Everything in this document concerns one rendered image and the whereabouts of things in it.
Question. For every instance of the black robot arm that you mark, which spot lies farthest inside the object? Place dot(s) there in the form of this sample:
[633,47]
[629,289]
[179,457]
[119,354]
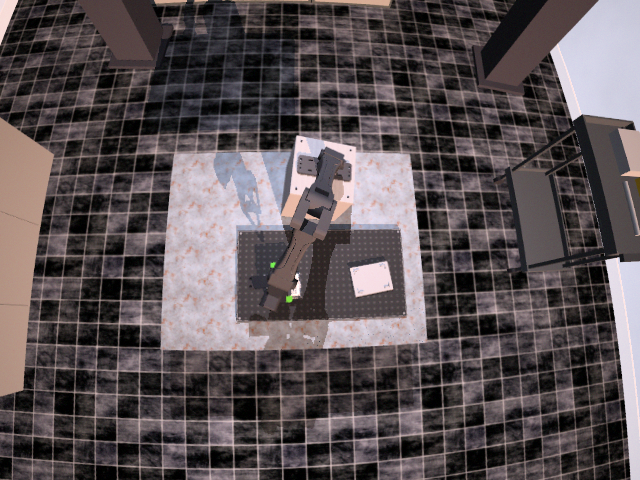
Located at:
[305,232]

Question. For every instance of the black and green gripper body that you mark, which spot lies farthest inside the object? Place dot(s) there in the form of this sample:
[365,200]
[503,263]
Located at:
[283,299]

